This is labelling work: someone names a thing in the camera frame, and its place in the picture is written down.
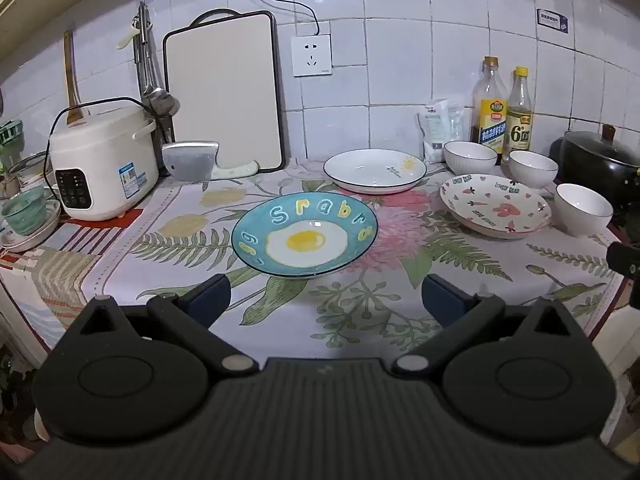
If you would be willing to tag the white seasoning bag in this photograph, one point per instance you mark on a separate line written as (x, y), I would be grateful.
(437, 127)

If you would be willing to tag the steel cleaver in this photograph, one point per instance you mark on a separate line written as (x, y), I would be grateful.
(190, 160)

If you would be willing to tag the wooden spatula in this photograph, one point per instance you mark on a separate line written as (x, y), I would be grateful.
(70, 75)

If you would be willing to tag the yellow label oil bottle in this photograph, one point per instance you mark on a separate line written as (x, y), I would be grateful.
(490, 110)

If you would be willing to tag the metal ladle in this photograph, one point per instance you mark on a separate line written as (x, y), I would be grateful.
(146, 60)

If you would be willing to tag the black cooking pot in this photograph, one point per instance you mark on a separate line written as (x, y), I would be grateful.
(590, 172)

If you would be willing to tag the wall sticker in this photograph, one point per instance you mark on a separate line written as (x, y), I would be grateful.
(553, 21)

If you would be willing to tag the yellow cap vinegar bottle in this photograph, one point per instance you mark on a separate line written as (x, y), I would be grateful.
(519, 120)

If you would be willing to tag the white sun print plate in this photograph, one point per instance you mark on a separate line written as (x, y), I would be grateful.
(372, 170)

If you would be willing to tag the pink flower print plate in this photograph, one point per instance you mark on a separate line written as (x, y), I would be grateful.
(495, 205)

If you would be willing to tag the white rice cooker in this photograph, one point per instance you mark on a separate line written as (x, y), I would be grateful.
(100, 160)

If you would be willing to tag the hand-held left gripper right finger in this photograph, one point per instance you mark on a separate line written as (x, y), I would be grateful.
(441, 296)

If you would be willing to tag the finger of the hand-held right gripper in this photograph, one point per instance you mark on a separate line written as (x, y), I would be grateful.
(624, 260)

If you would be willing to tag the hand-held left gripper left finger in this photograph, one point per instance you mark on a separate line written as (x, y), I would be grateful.
(210, 296)

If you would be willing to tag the blue fried egg plate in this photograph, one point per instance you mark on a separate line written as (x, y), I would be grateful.
(305, 232)

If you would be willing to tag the dark slotted spoon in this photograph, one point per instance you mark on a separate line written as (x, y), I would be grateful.
(165, 107)

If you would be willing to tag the black pot lid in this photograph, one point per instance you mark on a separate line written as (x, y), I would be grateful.
(597, 142)

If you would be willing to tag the floral tablecloth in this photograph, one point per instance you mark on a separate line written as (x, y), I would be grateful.
(210, 220)

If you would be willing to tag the white ribbed bowl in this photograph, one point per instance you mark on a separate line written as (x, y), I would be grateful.
(470, 155)
(582, 207)
(532, 167)

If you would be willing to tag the small white dish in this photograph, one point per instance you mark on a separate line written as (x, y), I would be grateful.
(30, 240)

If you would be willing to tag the beige cutting board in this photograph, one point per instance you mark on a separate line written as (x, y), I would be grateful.
(220, 95)

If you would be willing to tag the green cup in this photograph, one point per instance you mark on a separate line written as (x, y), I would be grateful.
(24, 210)

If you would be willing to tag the striped cloth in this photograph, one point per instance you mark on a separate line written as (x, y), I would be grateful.
(55, 270)

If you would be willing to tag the green basket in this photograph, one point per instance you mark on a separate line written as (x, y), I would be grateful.
(10, 131)

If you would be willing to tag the mesh strainer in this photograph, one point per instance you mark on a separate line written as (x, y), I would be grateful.
(31, 167)

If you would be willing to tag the white wall socket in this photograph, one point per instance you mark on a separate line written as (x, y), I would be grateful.
(312, 55)

